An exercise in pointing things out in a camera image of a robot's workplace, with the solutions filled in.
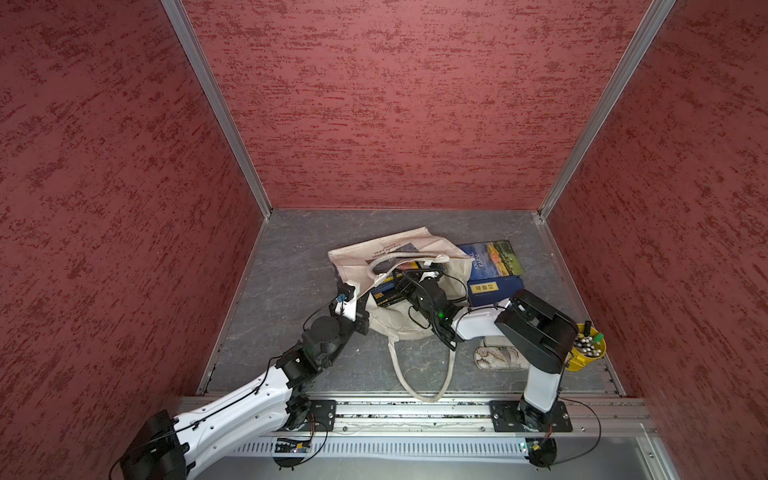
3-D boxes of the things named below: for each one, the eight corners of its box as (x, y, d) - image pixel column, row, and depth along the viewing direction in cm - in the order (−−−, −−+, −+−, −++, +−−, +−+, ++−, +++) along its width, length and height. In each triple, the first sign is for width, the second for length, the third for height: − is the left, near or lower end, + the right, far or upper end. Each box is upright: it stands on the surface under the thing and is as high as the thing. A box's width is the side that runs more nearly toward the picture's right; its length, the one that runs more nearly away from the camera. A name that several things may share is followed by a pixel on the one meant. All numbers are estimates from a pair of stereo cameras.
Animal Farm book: (470, 280, 103) (472, 275, 101) (460, 248, 112) (462, 243, 110) (521, 275, 104) (524, 270, 102) (507, 245, 113) (510, 239, 111)
